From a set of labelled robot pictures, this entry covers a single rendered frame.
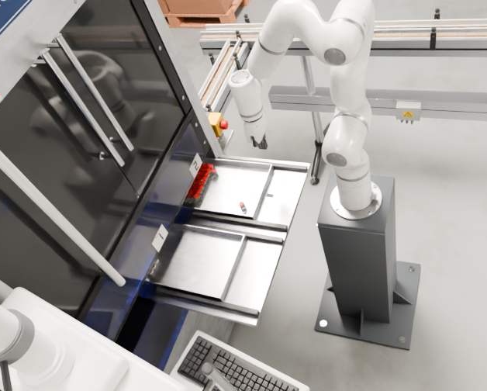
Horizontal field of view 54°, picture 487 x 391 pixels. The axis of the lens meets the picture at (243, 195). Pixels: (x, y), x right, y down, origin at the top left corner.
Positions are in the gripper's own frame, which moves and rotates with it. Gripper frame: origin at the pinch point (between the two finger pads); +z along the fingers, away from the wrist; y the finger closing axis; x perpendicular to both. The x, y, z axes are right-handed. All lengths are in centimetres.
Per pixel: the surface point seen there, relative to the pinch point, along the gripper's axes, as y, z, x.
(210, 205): 15.7, 22.1, -22.7
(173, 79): -3.3, -26.6, -28.5
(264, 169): -5.3, 22.1, -6.0
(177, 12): -226, 95, -181
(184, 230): 28.8, 22.1, -28.8
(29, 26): 35, -76, -28
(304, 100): -84, 59, -17
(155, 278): 51, 22, -31
